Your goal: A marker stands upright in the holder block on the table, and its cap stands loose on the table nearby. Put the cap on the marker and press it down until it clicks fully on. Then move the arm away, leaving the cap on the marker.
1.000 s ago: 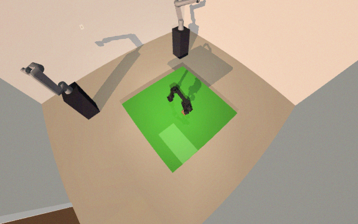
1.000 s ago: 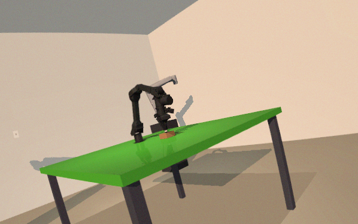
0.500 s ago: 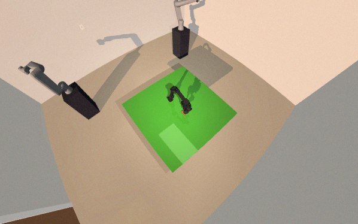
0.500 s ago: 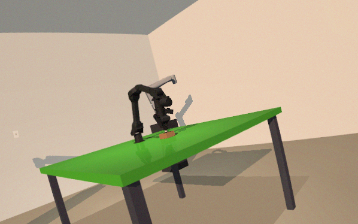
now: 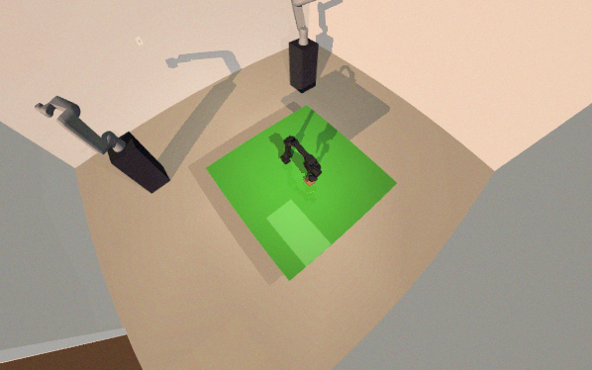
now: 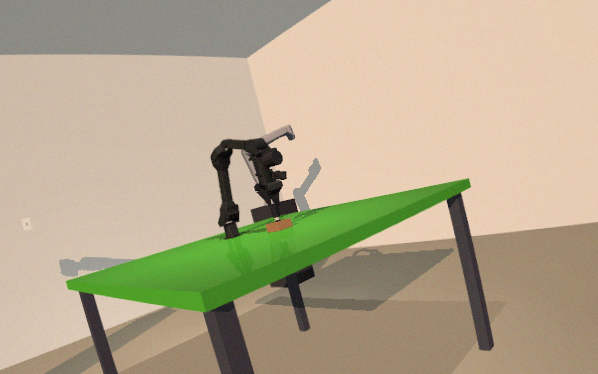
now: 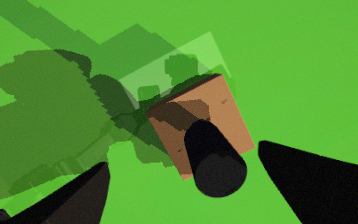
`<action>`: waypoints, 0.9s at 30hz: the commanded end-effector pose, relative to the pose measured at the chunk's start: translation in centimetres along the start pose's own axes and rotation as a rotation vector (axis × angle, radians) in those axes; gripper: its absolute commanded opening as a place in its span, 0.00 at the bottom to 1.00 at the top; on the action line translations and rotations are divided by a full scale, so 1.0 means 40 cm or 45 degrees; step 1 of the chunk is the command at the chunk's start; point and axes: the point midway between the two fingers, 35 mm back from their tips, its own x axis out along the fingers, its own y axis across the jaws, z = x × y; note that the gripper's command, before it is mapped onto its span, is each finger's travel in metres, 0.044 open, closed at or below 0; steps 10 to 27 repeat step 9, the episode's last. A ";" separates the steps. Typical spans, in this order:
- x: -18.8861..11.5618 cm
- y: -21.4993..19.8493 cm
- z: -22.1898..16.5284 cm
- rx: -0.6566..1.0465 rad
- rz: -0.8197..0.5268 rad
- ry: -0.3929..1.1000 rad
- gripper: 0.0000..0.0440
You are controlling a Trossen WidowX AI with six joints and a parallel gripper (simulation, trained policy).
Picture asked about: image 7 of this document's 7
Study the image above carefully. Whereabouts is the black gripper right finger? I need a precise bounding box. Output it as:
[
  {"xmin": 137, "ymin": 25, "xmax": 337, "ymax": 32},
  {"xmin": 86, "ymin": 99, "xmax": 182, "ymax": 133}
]
[{"xmin": 258, "ymin": 140, "xmax": 358, "ymax": 224}]

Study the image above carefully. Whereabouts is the tan block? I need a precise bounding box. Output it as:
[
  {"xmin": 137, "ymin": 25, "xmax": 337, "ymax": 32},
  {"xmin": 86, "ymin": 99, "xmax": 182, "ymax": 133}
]
[{"xmin": 145, "ymin": 73, "xmax": 256, "ymax": 180}]

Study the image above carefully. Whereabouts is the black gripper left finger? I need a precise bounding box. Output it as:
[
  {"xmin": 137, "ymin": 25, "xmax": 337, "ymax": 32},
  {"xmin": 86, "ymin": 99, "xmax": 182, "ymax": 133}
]
[{"xmin": 1, "ymin": 162, "xmax": 110, "ymax": 224}]

